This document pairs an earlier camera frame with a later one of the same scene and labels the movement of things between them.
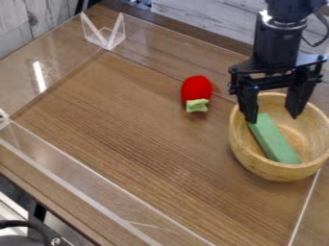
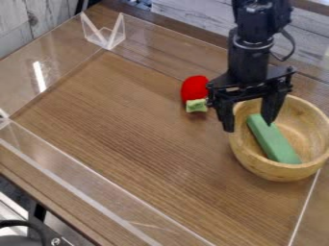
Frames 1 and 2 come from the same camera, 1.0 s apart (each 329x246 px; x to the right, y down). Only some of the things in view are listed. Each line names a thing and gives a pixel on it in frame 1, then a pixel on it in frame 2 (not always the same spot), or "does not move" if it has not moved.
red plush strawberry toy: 195,89 does not move
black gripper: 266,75 to 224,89
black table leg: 40,212 does not move
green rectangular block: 274,139 does not move
